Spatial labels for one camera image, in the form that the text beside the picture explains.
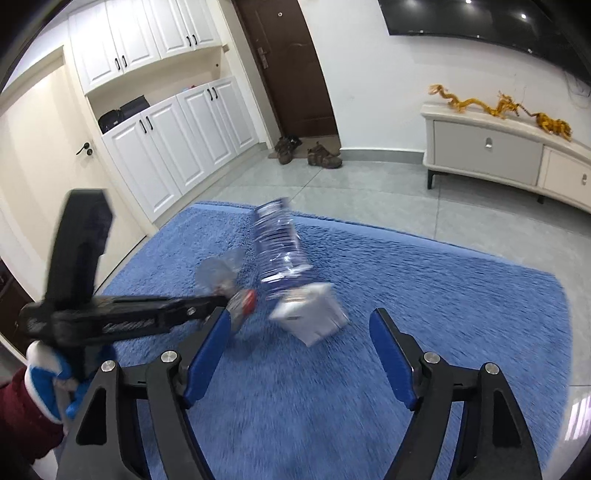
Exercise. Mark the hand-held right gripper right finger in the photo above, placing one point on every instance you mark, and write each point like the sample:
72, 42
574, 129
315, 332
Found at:
392, 360

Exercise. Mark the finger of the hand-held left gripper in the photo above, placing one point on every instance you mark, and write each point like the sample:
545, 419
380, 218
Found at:
198, 308

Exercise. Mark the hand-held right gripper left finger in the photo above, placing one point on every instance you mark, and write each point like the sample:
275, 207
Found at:
207, 355

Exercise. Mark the clear plastic wrapper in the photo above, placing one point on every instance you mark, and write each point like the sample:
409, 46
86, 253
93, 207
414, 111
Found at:
221, 274

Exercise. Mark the small white carton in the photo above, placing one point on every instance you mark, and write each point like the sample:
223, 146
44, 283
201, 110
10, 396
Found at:
309, 314

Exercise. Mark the crushed plastic bottle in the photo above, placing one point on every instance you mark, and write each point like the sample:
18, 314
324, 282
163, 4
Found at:
279, 249

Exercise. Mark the person's left forearm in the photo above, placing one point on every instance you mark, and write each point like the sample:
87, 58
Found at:
23, 420

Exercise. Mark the person's left hand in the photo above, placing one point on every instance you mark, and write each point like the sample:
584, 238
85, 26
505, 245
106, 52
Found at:
46, 374

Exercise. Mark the blue rug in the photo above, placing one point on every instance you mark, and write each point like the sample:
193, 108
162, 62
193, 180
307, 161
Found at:
438, 300

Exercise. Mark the cream interior door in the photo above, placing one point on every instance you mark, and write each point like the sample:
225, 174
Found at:
60, 184

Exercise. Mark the white built-in cabinet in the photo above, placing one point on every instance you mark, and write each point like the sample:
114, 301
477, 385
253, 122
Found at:
161, 134

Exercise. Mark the black bag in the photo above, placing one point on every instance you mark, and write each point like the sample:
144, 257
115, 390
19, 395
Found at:
135, 107
110, 121

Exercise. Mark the white television cabinet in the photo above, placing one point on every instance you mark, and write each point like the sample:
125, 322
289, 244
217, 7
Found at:
489, 147

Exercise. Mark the brown entrance door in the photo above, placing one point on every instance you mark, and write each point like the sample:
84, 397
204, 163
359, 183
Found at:
291, 69

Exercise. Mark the long golden dragon ornament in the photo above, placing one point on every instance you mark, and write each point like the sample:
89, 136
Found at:
471, 104

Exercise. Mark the short golden dragon ornament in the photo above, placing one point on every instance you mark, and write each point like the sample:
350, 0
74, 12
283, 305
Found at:
554, 125

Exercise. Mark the black wall television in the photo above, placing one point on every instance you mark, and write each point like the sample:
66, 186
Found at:
485, 18

